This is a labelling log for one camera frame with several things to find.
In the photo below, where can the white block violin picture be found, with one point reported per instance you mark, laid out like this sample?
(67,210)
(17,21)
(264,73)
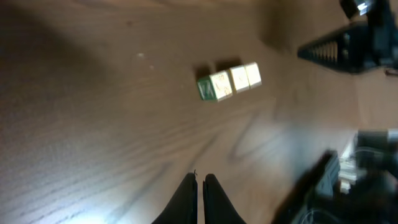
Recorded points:
(239,78)

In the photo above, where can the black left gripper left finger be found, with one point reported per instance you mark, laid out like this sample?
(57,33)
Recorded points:
(182,207)

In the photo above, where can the white block table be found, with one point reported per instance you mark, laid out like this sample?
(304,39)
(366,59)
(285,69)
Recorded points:
(215,87)

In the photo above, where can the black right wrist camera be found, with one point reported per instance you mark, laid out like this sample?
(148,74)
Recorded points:
(353,8)

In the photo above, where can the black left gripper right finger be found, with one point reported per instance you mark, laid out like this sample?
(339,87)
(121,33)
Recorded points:
(218,209)

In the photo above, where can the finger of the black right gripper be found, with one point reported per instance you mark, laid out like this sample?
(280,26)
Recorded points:
(346,50)

